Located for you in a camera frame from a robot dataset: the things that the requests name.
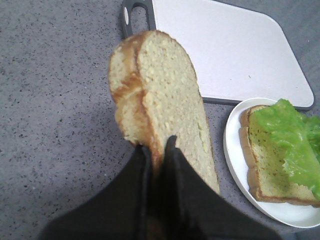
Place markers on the green lettuce leaf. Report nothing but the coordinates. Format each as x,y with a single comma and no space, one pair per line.
297,137

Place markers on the bread slice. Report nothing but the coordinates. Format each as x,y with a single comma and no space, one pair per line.
267,180
154,85

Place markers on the white cutting board black rim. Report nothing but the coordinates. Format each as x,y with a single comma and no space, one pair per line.
238,54

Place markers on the white round plate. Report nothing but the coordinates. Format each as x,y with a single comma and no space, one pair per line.
298,216

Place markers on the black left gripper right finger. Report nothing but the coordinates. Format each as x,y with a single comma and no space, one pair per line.
193,211

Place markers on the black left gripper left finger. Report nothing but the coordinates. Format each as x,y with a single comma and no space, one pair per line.
118,212

